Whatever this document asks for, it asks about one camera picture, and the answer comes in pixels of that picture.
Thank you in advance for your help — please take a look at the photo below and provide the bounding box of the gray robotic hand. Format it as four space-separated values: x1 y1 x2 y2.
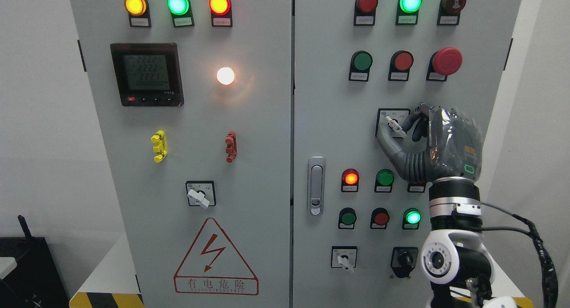
376 102 483 183

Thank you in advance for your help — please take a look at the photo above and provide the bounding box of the dark red indicator middle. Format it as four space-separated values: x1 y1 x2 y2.
407 182 427 193

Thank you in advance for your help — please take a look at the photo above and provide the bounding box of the dark red indicator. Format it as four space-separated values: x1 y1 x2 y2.
407 182 427 193
354 0 379 26

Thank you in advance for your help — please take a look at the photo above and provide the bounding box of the green indicator middle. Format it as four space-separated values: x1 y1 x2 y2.
374 169 395 193

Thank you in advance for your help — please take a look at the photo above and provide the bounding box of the lit green push button lower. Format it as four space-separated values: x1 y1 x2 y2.
402 208 422 230

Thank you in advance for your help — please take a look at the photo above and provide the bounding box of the red emergency stop button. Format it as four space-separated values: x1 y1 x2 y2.
426 47 463 81

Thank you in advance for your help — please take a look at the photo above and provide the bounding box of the red push button lower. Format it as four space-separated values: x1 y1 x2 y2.
369 208 390 230

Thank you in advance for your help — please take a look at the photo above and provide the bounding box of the red push button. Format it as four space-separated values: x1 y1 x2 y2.
369 208 390 230
387 50 415 81

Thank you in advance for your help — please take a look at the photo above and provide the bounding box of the red push button upper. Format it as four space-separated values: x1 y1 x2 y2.
387 50 415 81

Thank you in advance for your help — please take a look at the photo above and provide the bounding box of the lit red indicator middle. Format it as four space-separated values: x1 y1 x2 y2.
341 168 359 193

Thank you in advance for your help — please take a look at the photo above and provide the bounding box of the green push button upper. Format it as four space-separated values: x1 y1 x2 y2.
348 50 373 81

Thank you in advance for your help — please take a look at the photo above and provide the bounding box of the right gray cabinet door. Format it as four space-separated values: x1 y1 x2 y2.
293 0 521 308

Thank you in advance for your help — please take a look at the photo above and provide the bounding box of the gray cabinet door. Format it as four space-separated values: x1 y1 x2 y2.
70 0 293 308
293 0 521 308

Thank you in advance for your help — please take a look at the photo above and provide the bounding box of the dark red buzzer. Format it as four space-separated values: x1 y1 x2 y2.
436 0 467 26

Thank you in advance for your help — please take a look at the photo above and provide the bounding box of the bright green indicator top right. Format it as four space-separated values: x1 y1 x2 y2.
395 0 422 25

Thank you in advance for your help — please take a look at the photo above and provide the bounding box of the dark red indicator top right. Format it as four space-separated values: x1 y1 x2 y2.
354 0 379 26

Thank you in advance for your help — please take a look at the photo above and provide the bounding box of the red terminal connector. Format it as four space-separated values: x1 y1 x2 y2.
225 131 237 163

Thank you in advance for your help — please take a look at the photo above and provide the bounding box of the white glowing indicator light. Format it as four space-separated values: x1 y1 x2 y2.
216 66 236 85

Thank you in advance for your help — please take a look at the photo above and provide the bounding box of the red electric hazard warning sticker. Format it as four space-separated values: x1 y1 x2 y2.
174 217 259 296

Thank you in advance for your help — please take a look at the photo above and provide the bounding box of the left gray cabinet door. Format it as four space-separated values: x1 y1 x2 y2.
70 0 293 308

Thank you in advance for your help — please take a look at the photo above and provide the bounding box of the red indicator light top left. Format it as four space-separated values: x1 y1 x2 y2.
208 0 233 27

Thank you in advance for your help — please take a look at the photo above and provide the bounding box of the yellow terminal connector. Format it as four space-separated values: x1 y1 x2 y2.
151 130 168 163

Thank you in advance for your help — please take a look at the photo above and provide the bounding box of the green indicator light top left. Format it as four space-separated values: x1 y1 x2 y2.
167 0 194 28

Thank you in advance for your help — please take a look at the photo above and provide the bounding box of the black digital power meter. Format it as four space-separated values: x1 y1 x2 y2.
110 43 184 107

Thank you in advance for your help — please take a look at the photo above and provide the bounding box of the yellow indicator light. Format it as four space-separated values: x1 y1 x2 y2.
124 0 151 28

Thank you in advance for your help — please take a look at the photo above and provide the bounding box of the yellow black hazard tape platform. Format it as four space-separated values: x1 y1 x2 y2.
69 292 144 308

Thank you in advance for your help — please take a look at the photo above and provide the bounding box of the black box with antenna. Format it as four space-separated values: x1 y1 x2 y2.
0 215 69 308

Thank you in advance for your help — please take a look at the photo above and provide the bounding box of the black rotary selector switch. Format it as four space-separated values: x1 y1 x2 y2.
390 247 419 278

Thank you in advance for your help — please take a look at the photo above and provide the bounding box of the silver door latch handle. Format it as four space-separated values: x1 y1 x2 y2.
307 156 326 215

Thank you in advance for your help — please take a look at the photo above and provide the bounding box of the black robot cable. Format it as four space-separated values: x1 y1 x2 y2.
480 202 559 308

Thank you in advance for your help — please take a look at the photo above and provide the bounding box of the left door gray rotary switch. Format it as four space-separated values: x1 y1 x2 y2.
185 180 216 209

